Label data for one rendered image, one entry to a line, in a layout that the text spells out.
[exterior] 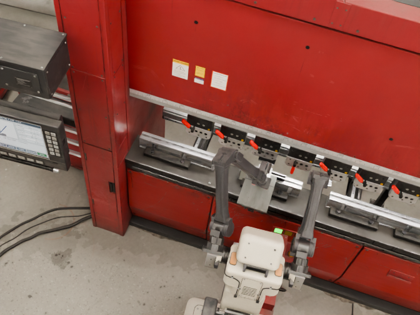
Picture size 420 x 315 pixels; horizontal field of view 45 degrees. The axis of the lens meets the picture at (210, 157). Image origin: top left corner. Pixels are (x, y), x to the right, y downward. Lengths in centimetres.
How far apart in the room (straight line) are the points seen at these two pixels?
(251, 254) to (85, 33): 128
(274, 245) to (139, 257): 164
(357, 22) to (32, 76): 138
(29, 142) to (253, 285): 131
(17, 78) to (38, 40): 19
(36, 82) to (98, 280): 186
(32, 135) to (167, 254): 164
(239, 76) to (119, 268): 186
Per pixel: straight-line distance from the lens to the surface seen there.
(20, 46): 238
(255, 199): 299
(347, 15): 221
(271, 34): 235
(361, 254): 339
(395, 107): 252
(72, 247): 394
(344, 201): 318
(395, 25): 222
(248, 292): 262
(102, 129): 293
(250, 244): 242
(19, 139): 271
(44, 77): 230
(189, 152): 317
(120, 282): 380
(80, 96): 280
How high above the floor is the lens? 350
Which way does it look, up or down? 53 degrees down
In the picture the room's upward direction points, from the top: 9 degrees clockwise
